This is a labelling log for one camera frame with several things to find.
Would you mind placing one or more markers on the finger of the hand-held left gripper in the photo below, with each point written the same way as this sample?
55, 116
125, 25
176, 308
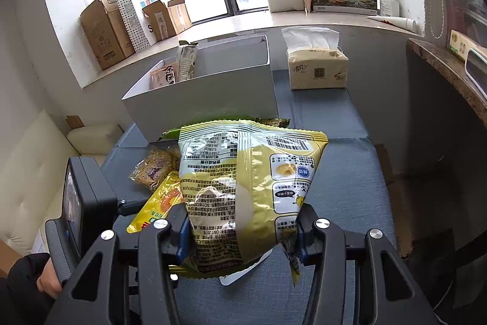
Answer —
131, 207

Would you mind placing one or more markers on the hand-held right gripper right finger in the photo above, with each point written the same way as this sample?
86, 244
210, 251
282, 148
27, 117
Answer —
300, 233

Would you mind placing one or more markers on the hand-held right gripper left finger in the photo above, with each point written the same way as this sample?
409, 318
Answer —
183, 230

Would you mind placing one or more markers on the yellow snack packet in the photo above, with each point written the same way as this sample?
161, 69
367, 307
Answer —
159, 203

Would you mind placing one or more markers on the yellow chip bag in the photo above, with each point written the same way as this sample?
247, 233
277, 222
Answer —
243, 188

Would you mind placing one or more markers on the white storage box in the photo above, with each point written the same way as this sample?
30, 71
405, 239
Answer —
213, 96

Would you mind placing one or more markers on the person's left forearm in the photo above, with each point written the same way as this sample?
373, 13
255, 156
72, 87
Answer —
21, 290

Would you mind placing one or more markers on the person's left hand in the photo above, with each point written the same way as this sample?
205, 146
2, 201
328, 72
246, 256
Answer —
49, 281

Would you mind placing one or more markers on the clear brown cracker packet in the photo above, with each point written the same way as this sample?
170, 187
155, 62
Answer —
154, 167

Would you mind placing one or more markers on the cream sofa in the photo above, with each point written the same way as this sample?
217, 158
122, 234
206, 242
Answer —
30, 172

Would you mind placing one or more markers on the small cardboard piece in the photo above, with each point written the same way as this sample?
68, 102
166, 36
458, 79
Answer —
74, 122

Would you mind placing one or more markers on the blue-grey fabric table cover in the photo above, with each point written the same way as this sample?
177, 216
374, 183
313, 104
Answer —
354, 172

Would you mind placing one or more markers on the brown wooden board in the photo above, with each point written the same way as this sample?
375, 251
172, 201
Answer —
9, 258

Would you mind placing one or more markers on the flat cardboard box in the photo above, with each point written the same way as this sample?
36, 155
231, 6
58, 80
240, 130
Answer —
384, 165

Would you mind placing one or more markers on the dark green snack bag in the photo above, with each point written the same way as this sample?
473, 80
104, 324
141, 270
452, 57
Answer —
266, 122

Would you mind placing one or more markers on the beige snack packet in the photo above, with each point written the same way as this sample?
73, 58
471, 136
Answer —
163, 77

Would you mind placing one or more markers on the grey-green snack packet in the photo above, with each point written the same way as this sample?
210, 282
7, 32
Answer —
186, 60

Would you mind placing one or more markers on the tall cardboard box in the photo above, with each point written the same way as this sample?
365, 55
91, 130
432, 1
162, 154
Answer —
104, 33

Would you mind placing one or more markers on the beige tissue pack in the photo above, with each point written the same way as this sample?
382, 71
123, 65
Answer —
317, 68

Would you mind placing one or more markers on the polka dot paper bag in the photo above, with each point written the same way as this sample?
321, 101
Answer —
129, 16

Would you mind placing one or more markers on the small open cardboard box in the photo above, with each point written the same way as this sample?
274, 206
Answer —
182, 16
158, 20

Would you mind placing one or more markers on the marble counter shelf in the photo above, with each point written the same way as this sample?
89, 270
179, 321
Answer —
441, 62

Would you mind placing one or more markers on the white tube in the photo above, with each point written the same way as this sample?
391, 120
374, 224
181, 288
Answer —
393, 21

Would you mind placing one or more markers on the white-framed black device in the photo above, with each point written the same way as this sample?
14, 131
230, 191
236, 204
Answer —
477, 70

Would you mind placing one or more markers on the green and white tissue box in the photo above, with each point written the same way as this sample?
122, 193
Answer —
458, 41

